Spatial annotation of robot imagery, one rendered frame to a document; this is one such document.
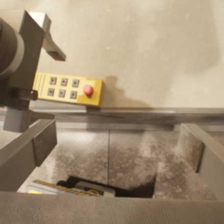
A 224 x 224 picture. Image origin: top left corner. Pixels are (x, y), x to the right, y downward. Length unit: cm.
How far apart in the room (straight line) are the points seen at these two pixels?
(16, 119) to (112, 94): 29
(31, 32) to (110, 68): 30
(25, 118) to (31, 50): 10
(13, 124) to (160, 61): 42
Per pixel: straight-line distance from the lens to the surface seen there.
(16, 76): 25
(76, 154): 127
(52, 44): 34
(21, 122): 28
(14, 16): 27
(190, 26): 60
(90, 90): 44
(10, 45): 22
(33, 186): 107
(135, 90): 49
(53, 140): 16
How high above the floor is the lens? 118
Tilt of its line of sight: 79 degrees down
